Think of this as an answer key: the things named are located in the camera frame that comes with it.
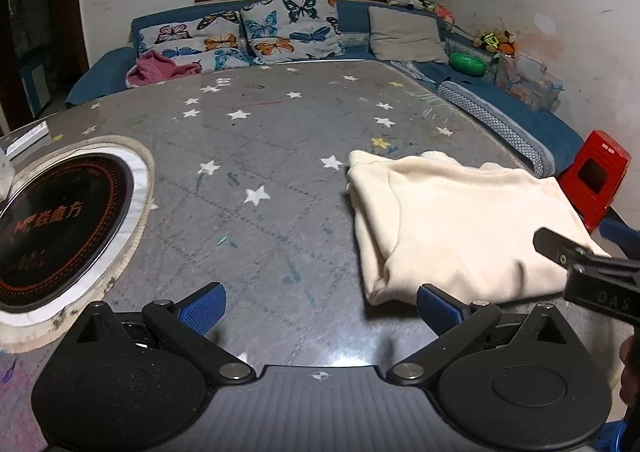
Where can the pink cloth on sofa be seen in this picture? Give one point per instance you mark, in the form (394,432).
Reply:
(153,68)

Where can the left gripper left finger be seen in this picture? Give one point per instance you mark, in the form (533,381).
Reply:
(131,381)

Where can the clear plastic storage box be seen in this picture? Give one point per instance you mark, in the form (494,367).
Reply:
(528,80)

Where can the colourful toys pile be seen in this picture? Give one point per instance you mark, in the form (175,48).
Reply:
(495,41)

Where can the left butterfly pillow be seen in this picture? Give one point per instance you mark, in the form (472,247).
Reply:
(215,41)

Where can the right butterfly pillow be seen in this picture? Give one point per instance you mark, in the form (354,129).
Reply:
(292,30)

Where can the cream knit garment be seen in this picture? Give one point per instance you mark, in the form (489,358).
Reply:
(469,231)

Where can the white flat box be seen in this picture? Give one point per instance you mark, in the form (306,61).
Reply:
(26,140)

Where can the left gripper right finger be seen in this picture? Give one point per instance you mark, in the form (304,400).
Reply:
(507,381)

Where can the round black induction cooktop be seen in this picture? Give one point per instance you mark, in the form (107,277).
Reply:
(54,229)

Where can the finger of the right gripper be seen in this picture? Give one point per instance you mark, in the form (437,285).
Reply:
(566,253)
(619,233)

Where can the butterfly pillow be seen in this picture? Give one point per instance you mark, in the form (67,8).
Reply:
(292,30)
(215,41)

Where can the red plastic stool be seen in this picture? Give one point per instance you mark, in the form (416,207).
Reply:
(591,182)

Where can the green round toy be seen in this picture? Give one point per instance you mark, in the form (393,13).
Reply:
(467,64)

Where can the grey cushion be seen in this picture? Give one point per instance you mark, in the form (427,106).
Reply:
(405,37)

